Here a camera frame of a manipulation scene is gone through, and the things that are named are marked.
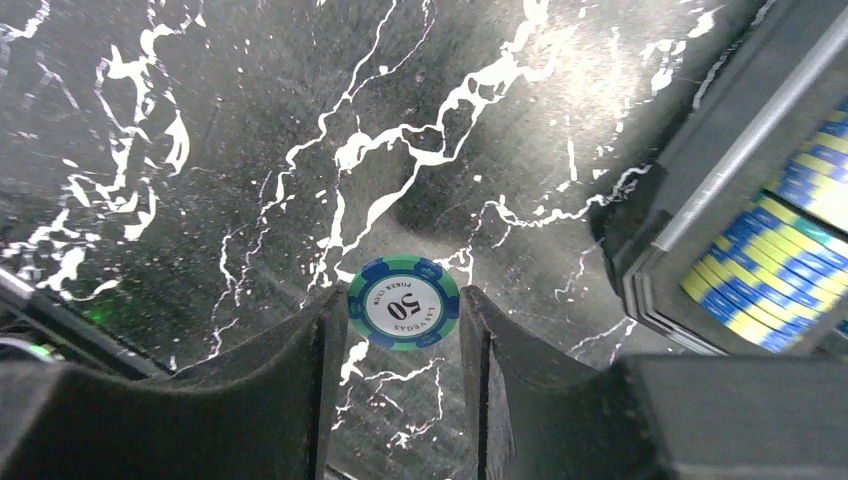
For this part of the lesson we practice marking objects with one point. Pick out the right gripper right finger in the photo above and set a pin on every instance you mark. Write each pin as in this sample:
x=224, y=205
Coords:
x=536, y=413

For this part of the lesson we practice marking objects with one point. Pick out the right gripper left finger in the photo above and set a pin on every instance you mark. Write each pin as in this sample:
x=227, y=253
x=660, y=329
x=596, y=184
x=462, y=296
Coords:
x=261, y=410

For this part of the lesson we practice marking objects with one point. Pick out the black poker chip case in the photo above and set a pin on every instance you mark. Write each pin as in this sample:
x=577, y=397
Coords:
x=768, y=92

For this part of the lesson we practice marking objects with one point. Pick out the green poker chip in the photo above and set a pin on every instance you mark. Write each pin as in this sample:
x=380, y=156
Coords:
x=403, y=302

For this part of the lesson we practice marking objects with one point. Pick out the green blue chip stack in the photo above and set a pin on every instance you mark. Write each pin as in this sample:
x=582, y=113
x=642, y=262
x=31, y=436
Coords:
x=781, y=264

